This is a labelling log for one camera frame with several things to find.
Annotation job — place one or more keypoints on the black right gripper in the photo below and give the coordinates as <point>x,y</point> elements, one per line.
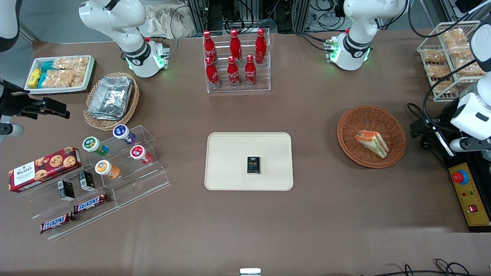
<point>14,100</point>

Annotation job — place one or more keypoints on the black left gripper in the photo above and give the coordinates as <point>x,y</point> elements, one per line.
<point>442,118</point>

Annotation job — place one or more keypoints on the triangle sandwich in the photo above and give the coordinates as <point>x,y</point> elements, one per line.
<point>370,142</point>

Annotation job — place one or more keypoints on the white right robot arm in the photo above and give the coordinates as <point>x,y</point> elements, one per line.
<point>130,42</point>

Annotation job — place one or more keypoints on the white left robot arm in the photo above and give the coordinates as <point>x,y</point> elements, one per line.
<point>356,38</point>

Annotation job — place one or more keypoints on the white rectangular snack tray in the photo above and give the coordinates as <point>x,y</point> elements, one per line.
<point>90,73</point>

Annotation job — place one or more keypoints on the round brown wicker basket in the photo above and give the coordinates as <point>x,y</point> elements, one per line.
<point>358,122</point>

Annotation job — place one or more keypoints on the oval light wicker basket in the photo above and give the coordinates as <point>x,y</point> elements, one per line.
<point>132,105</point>

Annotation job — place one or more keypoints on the cream plastic tray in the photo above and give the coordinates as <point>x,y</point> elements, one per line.
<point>230,153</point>

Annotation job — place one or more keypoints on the clear rice cracker pack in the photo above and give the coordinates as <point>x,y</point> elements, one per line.
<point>71,63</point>
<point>61,78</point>

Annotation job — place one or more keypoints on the teal snack pack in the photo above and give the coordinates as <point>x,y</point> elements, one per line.
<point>47,66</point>
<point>42,79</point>

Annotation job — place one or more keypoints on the black base board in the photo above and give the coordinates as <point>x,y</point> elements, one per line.
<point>445,153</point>

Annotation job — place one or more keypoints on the yellow snack pack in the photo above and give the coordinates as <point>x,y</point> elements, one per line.
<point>34,78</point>

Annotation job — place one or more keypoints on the clear fried snack pack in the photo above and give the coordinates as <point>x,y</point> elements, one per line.
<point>462,50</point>
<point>434,55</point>
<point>438,71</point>
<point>470,69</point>
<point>445,86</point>
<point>453,36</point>

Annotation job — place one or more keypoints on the green lid yogurt cup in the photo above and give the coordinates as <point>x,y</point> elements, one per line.
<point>94,145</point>

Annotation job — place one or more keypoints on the stack of foil trays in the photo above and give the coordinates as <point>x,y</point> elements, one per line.
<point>111,97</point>

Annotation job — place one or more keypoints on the red Walkers cookie box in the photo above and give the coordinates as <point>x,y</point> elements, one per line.
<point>42,170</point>

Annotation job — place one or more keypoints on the purple lid yogurt cup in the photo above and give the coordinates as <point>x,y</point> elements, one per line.
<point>122,133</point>

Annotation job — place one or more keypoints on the orange lid yogurt cup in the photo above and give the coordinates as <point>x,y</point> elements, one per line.
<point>105,168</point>

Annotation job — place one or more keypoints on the small black carton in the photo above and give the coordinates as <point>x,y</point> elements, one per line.
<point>66,190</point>
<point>86,180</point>

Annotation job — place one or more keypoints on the yellow emergency stop control box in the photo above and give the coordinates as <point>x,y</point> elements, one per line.
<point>471,191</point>

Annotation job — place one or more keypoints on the red lid yogurt cup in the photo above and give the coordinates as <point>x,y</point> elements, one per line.
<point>139,153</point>

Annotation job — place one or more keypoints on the Snickers chocolate bar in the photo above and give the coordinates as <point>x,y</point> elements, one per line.
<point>57,222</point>
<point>91,203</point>

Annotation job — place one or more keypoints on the clear acrylic stepped stand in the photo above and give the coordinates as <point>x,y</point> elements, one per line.
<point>42,209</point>
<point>145,182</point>

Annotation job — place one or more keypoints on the crumpled beige cloth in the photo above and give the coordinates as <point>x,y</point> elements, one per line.
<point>165,21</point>

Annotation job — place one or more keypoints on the red cola bottle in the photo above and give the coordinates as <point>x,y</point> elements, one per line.
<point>233,73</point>
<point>235,45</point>
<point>212,73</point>
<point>261,46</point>
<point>250,72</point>
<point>209,46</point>

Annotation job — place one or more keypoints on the clear acrylic bottle rack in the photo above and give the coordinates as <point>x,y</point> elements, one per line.
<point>264,82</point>

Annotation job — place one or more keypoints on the small black card box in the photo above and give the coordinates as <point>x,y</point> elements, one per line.
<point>253,165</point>

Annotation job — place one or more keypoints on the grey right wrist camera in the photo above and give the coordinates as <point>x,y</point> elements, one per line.
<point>11,129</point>

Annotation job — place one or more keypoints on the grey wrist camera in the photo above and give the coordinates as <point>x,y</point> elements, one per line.
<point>11,129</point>
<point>470,144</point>

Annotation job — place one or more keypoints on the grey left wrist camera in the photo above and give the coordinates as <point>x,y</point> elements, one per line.
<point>470,144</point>

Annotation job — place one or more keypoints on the aluminium profile frame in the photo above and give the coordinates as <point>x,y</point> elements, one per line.
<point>295,15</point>

